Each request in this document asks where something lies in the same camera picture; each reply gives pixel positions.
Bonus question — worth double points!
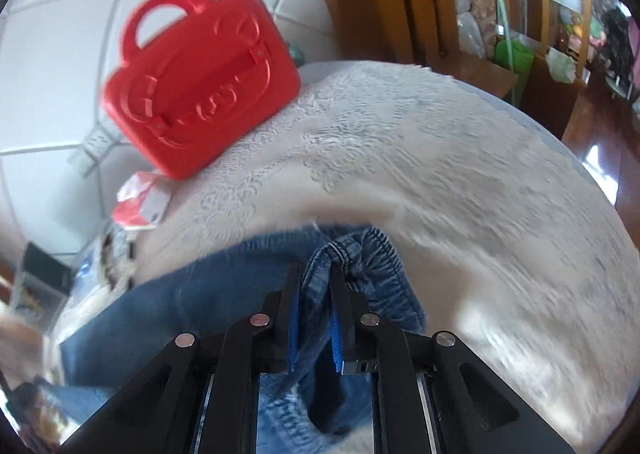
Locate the red tissue pack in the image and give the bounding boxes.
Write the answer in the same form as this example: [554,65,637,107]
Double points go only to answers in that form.
[111,171,171,231]

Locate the red plastic handbag case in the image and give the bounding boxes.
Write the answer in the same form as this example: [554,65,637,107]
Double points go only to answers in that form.
[102,0,302,180]

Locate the white power strip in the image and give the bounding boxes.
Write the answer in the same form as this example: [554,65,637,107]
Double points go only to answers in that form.
[67,123,117,177]

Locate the blue denim jeans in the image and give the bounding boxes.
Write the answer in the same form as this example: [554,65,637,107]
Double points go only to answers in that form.
[56,225,426,453]

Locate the green plastic bag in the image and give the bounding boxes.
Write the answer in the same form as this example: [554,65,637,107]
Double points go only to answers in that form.
[495,40,535,97]

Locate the white lace tablecloth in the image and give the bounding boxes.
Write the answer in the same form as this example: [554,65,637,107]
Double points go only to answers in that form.
[136,62,639,453]

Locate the black framed box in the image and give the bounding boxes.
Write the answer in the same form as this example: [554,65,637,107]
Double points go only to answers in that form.
[9,243,72,335]

